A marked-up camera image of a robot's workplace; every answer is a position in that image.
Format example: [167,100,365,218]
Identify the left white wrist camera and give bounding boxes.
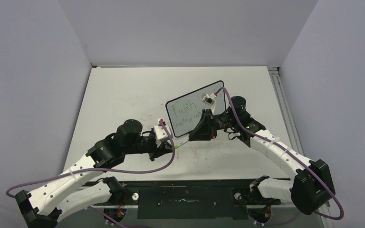
[153,125,173,148]

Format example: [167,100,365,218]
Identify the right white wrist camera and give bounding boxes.
[201,93,217,114]

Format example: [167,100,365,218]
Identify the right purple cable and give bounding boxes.
[214,86,345,221]

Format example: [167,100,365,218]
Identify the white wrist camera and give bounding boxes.
[201,93,217,114]
[153,125,173,148]

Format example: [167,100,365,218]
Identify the aluminium front frame rail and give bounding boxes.
[57,206,333,228]

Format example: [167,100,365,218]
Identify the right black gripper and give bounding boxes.
[188,109,237,142]

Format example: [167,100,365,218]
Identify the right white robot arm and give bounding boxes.
[189,94,335,215]

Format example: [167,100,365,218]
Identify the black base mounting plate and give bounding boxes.
[102,179,281,220]

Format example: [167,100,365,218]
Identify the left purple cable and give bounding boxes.
[5,119,176,228]

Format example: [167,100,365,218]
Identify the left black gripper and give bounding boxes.
[124,134,173,161]

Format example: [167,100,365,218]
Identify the aluminium rail right side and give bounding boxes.
[268,67,304,155]

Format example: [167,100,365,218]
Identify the purple cable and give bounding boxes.
[5,119,176,228]
[214,86,345,221]

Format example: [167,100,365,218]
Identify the black framed small whiteboard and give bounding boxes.
[165,80,224,137]

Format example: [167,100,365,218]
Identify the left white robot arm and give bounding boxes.
[13,119,175,228]

